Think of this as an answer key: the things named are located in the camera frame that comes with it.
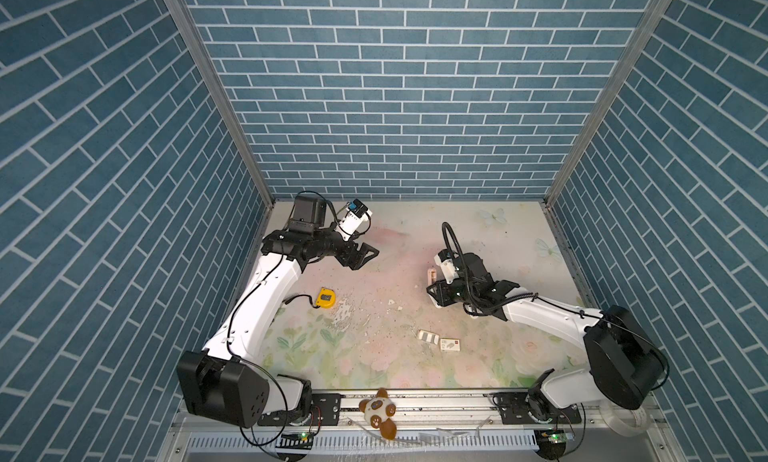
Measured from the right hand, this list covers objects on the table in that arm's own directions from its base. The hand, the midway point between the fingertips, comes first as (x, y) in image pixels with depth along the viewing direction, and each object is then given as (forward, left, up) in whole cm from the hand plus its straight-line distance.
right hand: (428, 285), depth 87 cm
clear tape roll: (-29, -47, -6) cm, 55 cm away
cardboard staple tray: (-11, -1, -9) cm, 15 cm away
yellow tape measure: (-3, +31, -6) cm, 32 cm away
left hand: (+2, +17, +17) cm, 24 cm away
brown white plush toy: (-32, +11, -5) cm, 34 cm away
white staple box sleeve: (-14, -7, -7) cm, 17 cm away
